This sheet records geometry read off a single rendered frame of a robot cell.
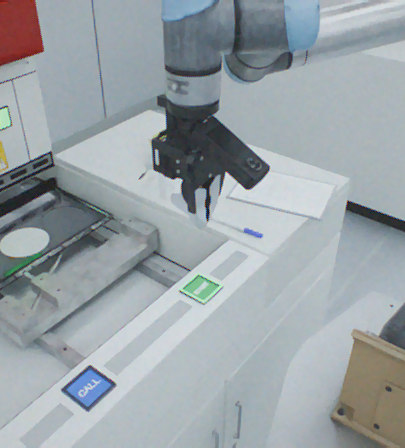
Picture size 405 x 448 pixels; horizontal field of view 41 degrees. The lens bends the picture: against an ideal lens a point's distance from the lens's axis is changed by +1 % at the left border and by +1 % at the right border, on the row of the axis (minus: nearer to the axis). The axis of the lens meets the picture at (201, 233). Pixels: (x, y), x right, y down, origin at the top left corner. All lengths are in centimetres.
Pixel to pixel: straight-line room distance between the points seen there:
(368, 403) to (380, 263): 175
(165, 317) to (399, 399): 37
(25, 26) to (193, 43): 57
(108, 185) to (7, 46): 35
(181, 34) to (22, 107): 66
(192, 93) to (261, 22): 12
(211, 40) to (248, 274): 44
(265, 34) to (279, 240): 46
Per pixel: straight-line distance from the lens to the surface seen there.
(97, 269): 111
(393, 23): 90
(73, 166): 132
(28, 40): 120
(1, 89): 124
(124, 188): 120
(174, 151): 76
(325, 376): 101
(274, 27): 70
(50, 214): 126
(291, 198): 116
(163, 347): 84
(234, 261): 100
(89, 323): 109
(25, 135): 130
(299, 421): 95
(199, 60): 69
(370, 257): 263
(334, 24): 86
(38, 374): 103
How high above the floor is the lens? 160
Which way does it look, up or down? 37 degrees down
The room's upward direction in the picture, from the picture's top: straight up
